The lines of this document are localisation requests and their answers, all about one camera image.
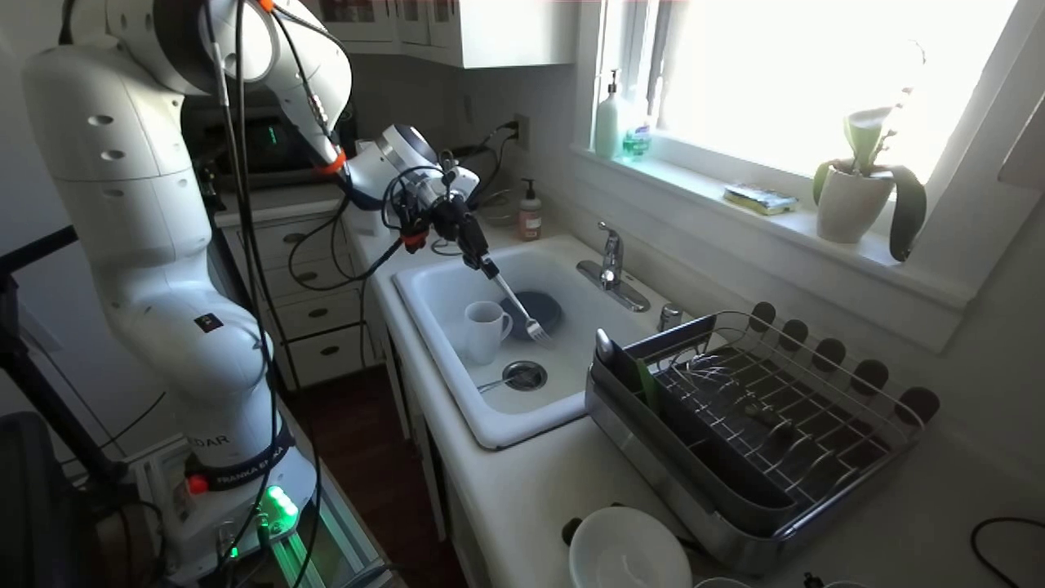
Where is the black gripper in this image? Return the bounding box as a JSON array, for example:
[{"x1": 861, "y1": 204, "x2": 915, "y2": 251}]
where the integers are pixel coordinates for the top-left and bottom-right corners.
[{"x1": 425, "y1": 197, "x2": 506, "y2": 283}]

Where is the blue bowl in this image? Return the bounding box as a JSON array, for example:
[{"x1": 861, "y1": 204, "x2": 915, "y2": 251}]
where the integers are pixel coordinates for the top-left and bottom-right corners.
[{"x1": 509, "y1": 283, "x2": 568, "y2": 339}]

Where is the white kitchen sink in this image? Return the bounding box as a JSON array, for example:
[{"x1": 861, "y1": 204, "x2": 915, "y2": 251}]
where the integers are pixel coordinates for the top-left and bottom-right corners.
[{"x1": 389, "y1": 238, "x2": 668, "y2": 453}]

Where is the white cup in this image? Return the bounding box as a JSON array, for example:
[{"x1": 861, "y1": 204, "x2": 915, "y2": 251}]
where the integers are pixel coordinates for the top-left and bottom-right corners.
[{"x1": 459, "y1": 298, "x2": 516, "y2": 369}]

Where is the orange soap pump bottle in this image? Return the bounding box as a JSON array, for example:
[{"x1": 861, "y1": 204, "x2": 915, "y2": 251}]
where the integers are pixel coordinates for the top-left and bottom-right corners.
[{"x1": 516, "y1": 177, "x2": 545, "y2": 246}]

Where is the chrome faucet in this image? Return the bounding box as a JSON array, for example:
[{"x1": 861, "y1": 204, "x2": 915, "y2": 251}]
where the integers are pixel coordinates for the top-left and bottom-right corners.
[{"x1": 575, "y1": 218, "x2": 652, "y2": 317}]

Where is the silver spoon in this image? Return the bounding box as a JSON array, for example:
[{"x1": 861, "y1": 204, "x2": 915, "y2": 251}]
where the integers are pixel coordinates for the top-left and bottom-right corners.
[{"x1": 592, "y1": 324, "x2": 620, "y2": 365}]

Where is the white drawer cabinet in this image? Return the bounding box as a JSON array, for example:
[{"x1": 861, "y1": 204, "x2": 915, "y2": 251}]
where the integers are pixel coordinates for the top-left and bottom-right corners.
[{"x1": 213, "y1": 183, "x2": 385, "y2": 391}]

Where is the green dish soap bottle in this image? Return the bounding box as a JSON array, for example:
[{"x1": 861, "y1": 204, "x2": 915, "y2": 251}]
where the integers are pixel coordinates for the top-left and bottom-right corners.
[{"x1": 592, "y1": 67, "x2": 624, "y2": 163}]

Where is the green dish brush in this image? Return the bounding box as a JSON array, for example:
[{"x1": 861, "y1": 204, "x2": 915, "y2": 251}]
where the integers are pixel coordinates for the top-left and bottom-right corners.
[{"x1": 624, "y1": 361, "x2": 656, "y2": 409}]

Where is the small teal glass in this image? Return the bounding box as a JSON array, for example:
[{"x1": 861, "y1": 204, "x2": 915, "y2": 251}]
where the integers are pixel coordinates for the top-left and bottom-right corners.
[{"x1": 620, "y1": 121, "x2": 656, "y2": 163}]

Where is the white base cabinet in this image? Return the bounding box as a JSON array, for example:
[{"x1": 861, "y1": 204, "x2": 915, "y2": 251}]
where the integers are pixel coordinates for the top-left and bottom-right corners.
[{"x1": 362, "y1": 259, "x2": 496, "y2": 588}]

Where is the black appliance green display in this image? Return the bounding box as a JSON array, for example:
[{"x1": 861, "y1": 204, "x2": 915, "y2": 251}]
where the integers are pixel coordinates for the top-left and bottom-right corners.
[{"x1": 180, "y1": 91, "x2": 344, "y2": 197}]

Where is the white plant pot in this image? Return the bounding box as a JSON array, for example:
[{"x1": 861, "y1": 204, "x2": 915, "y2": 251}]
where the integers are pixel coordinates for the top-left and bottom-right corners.
[{"x1": 813, "y1": 161, "x2": 897, "y2": 248}]

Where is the white framed window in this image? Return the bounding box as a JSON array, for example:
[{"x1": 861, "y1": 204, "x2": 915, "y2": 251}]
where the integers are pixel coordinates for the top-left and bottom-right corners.
[{"x1": 575, "y1": 0, "x2": 1045, "y2": 352}]

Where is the green plant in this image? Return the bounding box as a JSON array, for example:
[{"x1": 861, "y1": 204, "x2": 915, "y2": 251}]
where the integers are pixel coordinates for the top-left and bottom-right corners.
[{"x1": 809, "y1": 100, "x2": 932, "y2": 263}]

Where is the beige wall outlet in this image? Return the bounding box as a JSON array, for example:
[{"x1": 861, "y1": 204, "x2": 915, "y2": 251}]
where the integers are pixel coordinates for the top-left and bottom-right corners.
[{"x1": 498, "y1": 110, "x2": 534, "y2": 152}]

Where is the white wall cabinet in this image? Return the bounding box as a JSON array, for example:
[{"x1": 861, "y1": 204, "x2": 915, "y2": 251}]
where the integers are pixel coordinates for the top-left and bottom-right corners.
[{"x1": 314, "y1": 0, "x2": 582, "y2": 72}]

